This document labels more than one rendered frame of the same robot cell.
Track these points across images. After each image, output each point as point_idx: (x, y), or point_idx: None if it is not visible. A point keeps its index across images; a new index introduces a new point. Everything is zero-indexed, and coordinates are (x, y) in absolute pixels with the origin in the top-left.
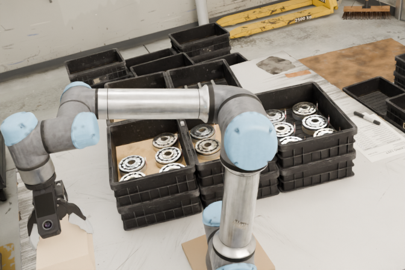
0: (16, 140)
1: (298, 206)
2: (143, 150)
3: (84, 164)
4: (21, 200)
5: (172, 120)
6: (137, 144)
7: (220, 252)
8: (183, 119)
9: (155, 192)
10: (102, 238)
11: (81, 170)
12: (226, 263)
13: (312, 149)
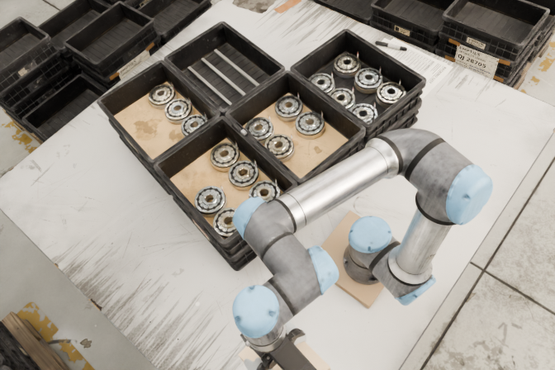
0: (268, 330)
1: None
2: (203, 174)
3: (123, 208)
4: (82, 285)
5: (220, 127)
6: (191, 168)
7: (409, 282)
8: (238, 124)
9: None
10: (216, 289)
11: (126, 217)
12: (415, 287)
13: (391, 115)
